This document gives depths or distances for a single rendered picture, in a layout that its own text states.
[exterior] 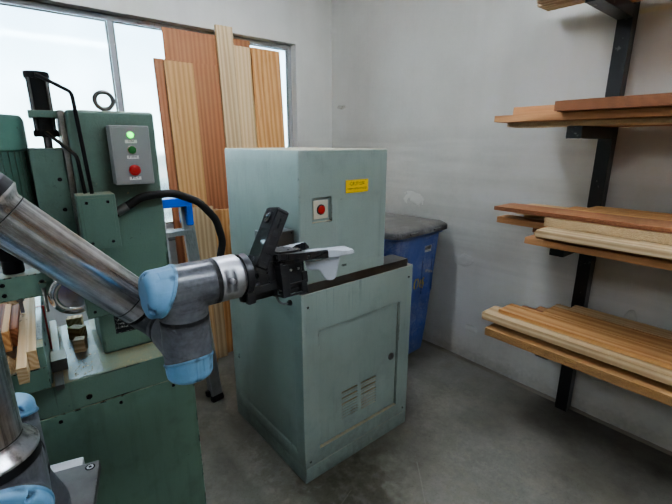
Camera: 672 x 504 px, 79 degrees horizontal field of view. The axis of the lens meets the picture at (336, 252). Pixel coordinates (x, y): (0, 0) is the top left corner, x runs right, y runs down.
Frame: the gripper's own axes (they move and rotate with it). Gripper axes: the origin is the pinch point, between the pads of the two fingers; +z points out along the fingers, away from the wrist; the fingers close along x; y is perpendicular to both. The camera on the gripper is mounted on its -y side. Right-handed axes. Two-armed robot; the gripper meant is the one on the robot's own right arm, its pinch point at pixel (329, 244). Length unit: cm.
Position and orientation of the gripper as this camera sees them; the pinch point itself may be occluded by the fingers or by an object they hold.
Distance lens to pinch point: 81.3
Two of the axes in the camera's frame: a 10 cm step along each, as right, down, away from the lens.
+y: 0.9, 9.8, 1.6
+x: 6.2, 0.7, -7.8
